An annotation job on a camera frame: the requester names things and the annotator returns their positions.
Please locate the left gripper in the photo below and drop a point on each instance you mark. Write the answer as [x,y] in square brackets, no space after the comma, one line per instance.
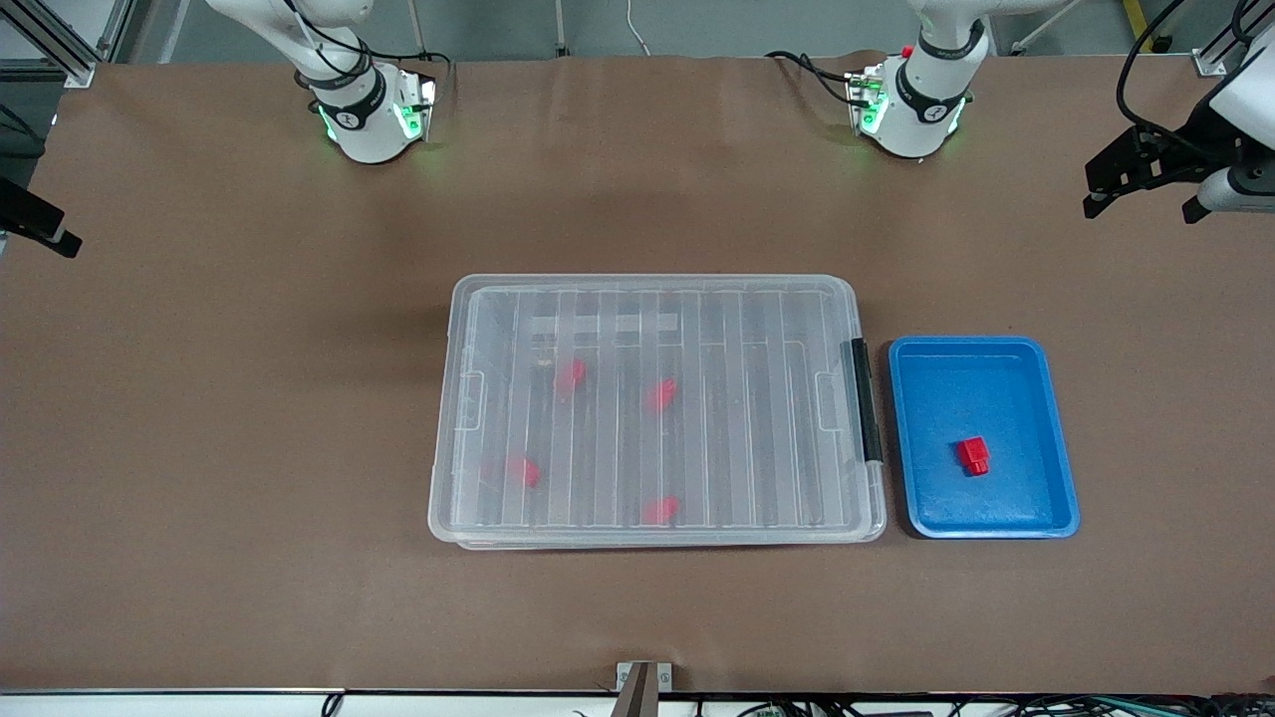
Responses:
[1192,135]

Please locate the clear plastic box lid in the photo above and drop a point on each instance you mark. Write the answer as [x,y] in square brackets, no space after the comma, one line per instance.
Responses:
[737,438]

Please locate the red block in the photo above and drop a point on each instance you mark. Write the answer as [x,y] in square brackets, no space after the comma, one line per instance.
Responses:
[522,470]
[570,375]
[661,394]
[974,455]
[659,510]

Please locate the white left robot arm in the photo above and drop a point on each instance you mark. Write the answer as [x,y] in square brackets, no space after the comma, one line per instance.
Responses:
[921,110]

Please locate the grey base connector box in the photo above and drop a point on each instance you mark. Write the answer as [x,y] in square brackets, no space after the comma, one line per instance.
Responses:
[418,110]
[865,100]

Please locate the metal table edge bracket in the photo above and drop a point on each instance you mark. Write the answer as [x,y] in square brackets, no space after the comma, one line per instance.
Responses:
[624,675]

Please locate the brown table cover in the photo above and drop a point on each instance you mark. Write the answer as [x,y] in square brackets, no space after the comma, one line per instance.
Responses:
[249,398]

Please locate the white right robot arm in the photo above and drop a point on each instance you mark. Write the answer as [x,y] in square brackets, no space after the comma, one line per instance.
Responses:
[359,124]

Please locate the clear plastic storage box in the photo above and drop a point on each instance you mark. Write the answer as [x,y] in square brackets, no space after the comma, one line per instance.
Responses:
[468,528]

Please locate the aluminium frame profile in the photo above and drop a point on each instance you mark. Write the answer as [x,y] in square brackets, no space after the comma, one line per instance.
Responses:
[1220,55]
[55,45]

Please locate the brown post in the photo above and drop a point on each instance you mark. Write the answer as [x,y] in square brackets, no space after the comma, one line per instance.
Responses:
[637,697]

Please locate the blue plastic tray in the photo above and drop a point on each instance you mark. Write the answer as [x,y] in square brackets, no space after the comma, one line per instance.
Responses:
[996,398]

